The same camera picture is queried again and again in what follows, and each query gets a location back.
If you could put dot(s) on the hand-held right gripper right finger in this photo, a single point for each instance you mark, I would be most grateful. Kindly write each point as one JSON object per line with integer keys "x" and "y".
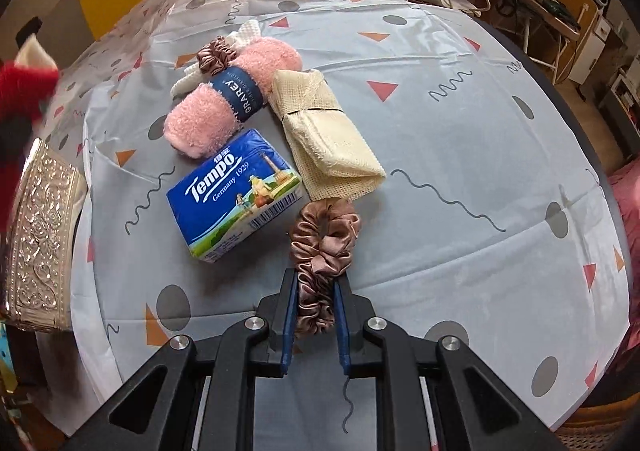
{"x": 342, "y": 331}

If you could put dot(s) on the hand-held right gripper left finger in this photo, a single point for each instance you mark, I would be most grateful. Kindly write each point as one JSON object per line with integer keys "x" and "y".
{"x": 289, "y": 326}

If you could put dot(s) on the brown satin scrunchie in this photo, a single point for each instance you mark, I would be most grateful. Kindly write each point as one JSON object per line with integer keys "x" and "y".
{"x": 325, "y": 246}
{"x": 212, "y": 58}

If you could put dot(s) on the blue tissue packet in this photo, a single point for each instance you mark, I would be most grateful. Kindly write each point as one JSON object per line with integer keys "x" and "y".
{"x": 225, "y": 191}

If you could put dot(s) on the pink towel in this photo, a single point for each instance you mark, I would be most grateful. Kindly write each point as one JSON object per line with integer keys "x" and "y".
{"x": 200, "y": 121}

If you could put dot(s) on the gold ornate tissue box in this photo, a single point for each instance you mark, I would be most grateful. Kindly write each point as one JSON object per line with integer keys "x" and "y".
{"x": 40, "y": 231}

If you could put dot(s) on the white knitted cloth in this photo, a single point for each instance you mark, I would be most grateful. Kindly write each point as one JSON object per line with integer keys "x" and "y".
{"x": 247, "y": 31}

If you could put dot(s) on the white folding chair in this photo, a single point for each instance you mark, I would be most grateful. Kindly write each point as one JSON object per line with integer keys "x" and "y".
{"x": 545, "y": 6}

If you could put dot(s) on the cream folded cloth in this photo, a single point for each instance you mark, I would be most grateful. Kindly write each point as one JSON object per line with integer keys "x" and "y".
{"x": 330, "y": 151}

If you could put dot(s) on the pink ruffled blanket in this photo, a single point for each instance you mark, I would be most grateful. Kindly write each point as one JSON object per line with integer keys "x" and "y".
{"x": 627, "y": 231}

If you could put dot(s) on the white cabinet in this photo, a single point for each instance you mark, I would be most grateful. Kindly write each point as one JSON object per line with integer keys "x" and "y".
{"x": 592, "y": 51}

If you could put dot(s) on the wooden board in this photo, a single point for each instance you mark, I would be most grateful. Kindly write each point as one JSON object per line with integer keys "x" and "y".
{"x": 575, "y": 1}

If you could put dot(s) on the red plush toy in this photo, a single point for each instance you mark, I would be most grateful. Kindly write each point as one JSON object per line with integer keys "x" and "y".
{"x": 25, "y": 86}

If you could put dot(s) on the wicker chair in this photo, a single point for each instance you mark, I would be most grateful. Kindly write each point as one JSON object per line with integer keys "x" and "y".
{"x": 605, "y": 426}

